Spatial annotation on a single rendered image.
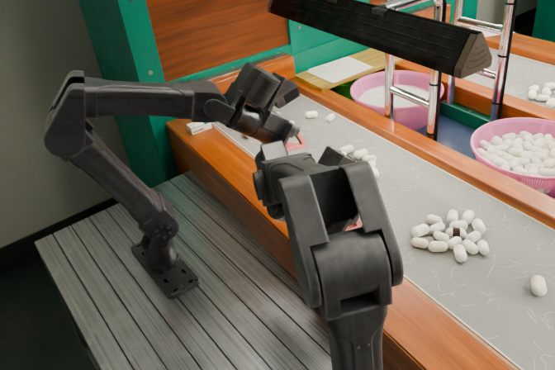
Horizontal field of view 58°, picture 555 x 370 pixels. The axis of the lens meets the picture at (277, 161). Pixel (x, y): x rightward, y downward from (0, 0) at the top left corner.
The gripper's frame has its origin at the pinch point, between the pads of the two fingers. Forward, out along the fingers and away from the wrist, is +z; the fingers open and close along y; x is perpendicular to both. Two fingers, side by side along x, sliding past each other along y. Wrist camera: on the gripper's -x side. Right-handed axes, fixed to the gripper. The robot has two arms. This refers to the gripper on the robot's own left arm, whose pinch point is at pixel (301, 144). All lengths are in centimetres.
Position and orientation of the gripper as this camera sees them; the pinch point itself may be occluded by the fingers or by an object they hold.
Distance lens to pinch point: 107.8
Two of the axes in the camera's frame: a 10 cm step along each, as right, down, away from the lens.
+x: -4.7, 8.7, 1.4
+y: -5.3, -4.1, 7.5
